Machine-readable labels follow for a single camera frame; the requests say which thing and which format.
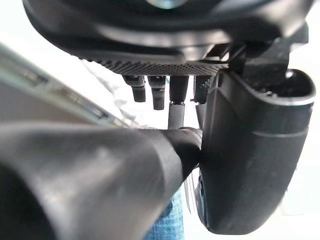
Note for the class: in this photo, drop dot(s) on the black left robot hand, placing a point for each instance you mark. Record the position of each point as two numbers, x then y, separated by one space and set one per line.
250 162

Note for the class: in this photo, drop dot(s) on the blue cloth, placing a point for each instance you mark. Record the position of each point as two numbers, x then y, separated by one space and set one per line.
167 222

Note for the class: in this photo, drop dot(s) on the grey metal bar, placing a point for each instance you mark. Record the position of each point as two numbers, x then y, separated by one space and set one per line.
37 87

